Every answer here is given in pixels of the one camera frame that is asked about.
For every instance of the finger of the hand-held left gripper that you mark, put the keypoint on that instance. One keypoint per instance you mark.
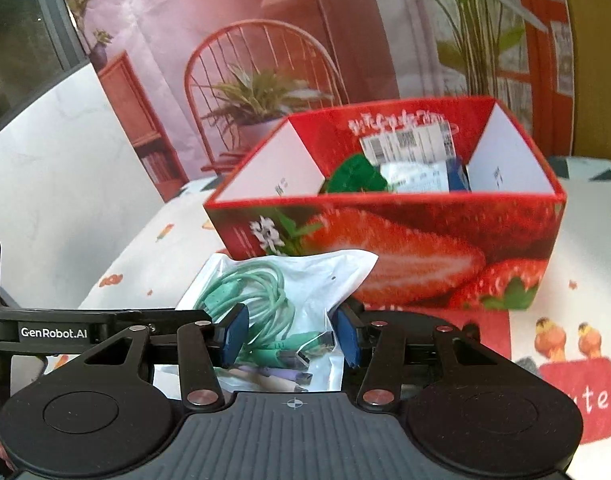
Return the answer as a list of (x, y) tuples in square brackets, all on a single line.
[(160, 316)]

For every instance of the green soft item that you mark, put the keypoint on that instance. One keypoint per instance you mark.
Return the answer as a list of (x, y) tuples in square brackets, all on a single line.
[(355, 175)]

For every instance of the red strawberry print box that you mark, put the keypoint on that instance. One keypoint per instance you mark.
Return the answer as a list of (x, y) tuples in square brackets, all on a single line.
[(410, 240)]

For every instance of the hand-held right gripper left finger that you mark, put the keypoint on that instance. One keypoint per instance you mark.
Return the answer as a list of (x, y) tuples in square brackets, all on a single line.
[(235, 334)]

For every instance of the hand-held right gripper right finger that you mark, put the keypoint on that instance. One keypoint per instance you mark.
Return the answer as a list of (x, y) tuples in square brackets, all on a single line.
[(346, 340)]

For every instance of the printed cartoon tablecloth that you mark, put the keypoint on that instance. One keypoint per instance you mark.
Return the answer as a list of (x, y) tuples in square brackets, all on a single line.
[(585, 240)]

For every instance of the printed room scene backdrop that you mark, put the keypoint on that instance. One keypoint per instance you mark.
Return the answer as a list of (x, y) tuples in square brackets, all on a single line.
[(185, 10)]

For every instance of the white soft packet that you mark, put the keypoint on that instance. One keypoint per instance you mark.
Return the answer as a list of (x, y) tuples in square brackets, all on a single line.
[(415, 178)]

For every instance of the blue packet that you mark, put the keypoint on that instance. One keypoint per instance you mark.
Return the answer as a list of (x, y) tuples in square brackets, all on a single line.
[(458, 177)]

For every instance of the dark window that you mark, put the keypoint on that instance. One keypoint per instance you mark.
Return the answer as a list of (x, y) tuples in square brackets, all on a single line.
[(15, 10)]

